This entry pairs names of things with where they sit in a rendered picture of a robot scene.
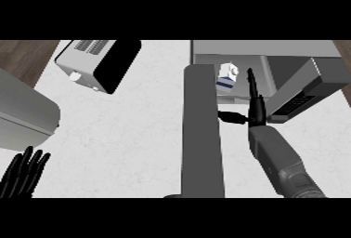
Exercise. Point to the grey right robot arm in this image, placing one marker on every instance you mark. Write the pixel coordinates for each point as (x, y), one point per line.
(284, 161)

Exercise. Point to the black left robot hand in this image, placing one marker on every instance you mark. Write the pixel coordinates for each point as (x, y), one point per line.
(23, 176)

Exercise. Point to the dark grey microwave door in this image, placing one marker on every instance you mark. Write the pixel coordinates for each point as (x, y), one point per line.
(201, 130)

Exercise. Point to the white toaster oven black door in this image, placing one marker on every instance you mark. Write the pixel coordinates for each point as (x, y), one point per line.
(98, 65)

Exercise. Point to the pale grey rounded appliance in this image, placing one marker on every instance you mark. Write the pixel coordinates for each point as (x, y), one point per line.
(23, 114)

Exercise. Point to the white blue milk carton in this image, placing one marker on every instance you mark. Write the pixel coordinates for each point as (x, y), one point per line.
(228, 77)

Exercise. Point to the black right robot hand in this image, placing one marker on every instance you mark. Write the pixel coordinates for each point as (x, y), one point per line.
(256, 108)

